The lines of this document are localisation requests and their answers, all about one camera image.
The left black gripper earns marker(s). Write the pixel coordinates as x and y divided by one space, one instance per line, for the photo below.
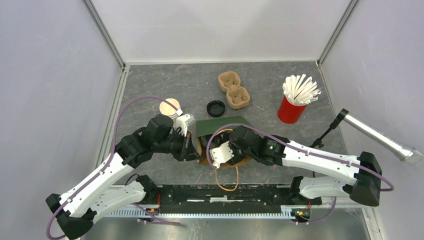
187 150

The green paper bag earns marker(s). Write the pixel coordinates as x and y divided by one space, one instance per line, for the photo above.
222 126

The stack of white paper cups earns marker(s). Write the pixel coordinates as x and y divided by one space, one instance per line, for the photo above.
171 108

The stack of black lids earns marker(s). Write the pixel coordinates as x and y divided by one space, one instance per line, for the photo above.
215 108

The stack of cardboard cup carriers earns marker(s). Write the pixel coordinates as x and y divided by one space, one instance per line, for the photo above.
236 95

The single black lid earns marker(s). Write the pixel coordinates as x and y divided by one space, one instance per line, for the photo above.
204 140

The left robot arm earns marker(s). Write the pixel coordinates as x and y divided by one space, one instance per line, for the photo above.
78 209

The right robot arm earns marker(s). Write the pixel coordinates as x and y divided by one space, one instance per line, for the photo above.
346 176

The red cup holder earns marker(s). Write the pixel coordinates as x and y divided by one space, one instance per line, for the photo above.
289 113

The silver microphone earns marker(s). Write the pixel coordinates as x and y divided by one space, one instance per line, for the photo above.
405 153

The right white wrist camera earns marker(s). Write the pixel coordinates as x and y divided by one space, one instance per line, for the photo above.
221 154

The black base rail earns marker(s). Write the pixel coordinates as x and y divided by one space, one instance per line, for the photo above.
211 199

